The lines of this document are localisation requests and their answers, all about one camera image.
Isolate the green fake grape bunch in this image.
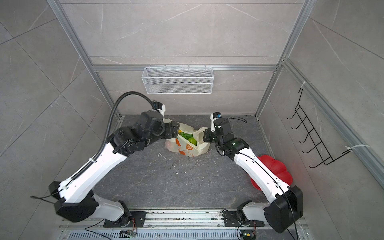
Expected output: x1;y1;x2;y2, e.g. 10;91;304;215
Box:
179;132;193;140

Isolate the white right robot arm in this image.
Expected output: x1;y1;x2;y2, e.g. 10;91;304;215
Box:
203;112;304;234

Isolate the black wire hook rack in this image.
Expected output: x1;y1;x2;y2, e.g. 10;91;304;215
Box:
286;89;352;169

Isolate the yellow fake fruit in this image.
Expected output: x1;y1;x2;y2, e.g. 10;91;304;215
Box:
188;137;197;146

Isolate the cream printed plastic bag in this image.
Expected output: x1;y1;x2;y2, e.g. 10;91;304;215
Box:
165;123;210;157

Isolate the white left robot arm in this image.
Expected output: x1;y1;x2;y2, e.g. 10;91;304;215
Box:
49;111;180;226

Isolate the white wire mesh basket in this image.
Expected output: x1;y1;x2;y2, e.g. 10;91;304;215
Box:
142;67;214;95

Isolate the red flower-shaped plate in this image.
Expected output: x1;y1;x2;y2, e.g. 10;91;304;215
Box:
257;155;293;186

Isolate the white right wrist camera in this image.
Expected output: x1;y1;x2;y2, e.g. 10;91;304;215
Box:
210;112;221;133

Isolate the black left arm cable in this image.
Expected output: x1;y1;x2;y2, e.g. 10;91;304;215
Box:
89;91;160;163

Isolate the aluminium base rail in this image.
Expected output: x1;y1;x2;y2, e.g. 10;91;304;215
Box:
54;209;313;240

